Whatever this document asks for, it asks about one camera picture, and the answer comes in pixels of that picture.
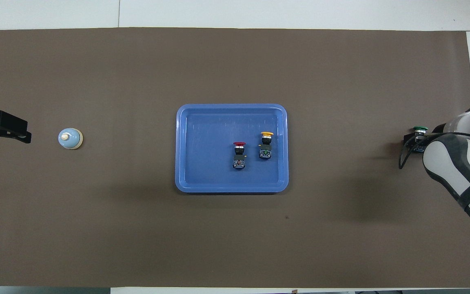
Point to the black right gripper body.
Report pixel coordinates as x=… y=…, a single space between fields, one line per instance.
x=437 y=132

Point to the green push button switch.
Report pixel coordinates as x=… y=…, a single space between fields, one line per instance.
x=420 y=129

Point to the yellow push button switch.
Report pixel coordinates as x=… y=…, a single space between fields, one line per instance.
x=265 y=148

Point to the red push button switch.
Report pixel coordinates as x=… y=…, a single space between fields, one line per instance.
x=239 y=157

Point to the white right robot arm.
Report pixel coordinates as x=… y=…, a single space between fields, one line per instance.
x=443 y=159

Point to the light blue desk bell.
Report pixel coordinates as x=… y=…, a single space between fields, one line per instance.
x=70 y=139

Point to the blue plastic tray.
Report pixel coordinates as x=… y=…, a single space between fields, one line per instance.
x=210 y=155

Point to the brown table mat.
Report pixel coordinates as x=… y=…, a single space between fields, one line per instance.
x=137 y=228

